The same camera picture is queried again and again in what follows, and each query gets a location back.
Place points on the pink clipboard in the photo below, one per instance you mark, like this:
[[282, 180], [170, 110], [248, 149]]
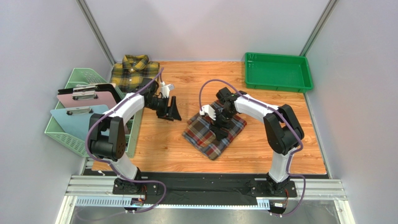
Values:
[[87, 98]]

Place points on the right corner aluminium post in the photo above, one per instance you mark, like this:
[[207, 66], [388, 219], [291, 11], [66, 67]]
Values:
[[328, 10]]

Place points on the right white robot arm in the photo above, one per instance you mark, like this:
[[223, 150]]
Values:
[[283, 131]]

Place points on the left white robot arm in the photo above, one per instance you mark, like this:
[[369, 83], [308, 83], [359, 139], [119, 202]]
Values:
[[106, 140]]

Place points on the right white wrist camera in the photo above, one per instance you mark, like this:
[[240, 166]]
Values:
[[207, 110]]

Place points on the corner aluminium post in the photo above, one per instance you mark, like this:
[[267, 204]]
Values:
[[83, 5], [328, 10]]

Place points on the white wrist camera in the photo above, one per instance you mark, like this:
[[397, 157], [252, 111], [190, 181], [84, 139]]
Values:
[[165, 89], [207, 110]]

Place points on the left corner aluminium post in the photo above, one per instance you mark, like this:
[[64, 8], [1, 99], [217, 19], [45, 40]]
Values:
[[83, 5]]

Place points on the yellow plaid folded shirt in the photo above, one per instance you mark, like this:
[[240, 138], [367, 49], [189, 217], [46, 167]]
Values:
[[128, 74]]

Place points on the blue clipboard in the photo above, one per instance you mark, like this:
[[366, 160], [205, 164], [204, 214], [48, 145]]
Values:
[[75, 121]]

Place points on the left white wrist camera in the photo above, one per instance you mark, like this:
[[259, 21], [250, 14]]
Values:
[[165, 89]]

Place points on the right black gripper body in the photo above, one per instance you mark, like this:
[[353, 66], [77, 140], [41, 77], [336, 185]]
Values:
[[218, 124]]

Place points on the red brown plaid shirt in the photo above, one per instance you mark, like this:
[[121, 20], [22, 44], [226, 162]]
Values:
[[199, 135]]

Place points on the green plastic tray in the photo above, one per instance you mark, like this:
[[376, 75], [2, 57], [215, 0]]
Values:
[[277, 72]]

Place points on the aluminium rail frame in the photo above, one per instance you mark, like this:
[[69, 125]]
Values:
[[315, 195]]

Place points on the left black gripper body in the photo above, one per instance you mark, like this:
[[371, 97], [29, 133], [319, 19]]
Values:
[[160, 105]]

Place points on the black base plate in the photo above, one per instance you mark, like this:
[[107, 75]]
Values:
[[212, 189]]

